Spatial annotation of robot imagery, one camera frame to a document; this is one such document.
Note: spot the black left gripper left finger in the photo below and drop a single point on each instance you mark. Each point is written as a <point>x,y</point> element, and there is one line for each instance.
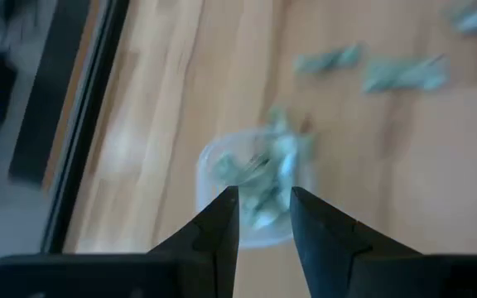
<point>209,248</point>

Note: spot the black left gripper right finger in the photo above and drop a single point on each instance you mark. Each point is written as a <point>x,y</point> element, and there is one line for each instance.
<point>325,244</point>

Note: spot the clear plastic container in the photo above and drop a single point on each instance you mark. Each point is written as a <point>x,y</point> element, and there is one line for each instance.
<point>211,198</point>

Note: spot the black aluminium table frame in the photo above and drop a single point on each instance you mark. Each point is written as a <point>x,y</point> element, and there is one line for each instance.
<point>85,124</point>

